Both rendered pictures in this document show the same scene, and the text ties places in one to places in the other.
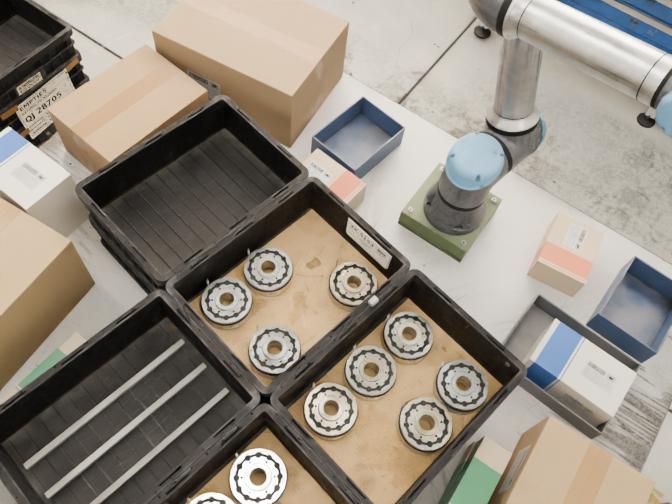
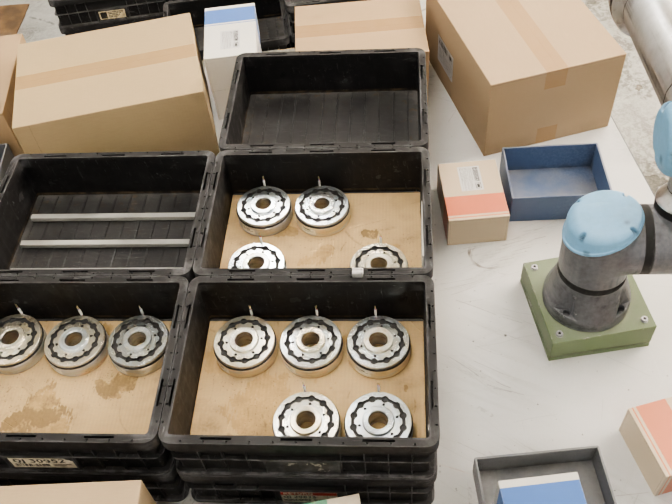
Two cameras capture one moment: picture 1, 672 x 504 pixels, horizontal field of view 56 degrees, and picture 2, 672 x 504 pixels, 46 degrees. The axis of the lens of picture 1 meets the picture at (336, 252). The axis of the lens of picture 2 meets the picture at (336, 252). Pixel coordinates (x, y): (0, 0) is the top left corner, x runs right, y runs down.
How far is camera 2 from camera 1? 77 cm
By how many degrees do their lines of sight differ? 34
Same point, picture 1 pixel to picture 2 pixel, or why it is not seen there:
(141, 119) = (352, 46)
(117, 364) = (151, 199)
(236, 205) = not seen: hidden behind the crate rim
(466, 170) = (575, 221)
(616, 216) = not seen: outside the picture
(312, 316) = not seen: hidden behind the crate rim
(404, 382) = (335, 382)
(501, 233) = (633, 370)
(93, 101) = (332, 17)
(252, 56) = (491, 38)
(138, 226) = (269, 121)
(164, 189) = (317, 107)
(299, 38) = (554, 44)
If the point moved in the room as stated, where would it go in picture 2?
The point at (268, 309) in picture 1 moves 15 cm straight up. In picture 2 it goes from (292, 240) to (282, 184)
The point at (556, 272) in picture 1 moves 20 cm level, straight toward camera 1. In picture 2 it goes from (642, 439) to (514, 443)
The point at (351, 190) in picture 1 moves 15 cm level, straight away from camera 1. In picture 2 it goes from (487, 211) to (545, 178)
